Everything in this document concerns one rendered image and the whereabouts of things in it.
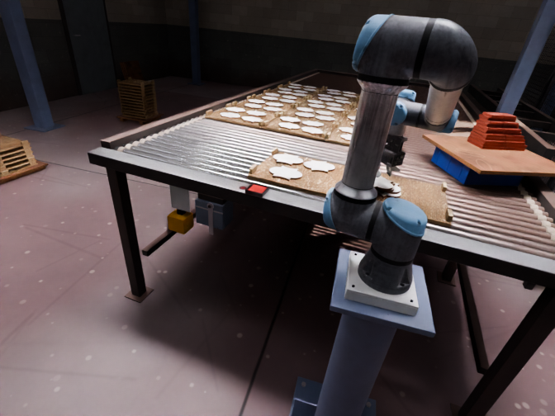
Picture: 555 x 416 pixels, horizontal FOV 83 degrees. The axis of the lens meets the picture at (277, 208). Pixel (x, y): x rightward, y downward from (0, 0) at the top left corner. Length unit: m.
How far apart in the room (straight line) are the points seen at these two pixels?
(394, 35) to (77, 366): 1.87
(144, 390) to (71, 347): 0.48
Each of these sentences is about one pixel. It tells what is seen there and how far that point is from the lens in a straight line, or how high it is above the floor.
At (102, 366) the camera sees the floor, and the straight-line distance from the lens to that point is 1.92.
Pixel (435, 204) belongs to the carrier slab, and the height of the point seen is 0.94.
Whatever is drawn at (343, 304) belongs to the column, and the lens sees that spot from 0.91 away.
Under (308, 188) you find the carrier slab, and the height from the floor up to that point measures 0.94.
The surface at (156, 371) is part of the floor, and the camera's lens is 1.83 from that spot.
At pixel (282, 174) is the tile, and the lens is 1.38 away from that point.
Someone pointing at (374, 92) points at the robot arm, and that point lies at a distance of 0.78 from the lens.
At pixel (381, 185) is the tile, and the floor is 0.99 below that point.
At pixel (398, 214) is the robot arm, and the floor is 1.13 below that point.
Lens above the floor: 1.51
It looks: 30 degrees down
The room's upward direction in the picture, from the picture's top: 6 degrees clockwise
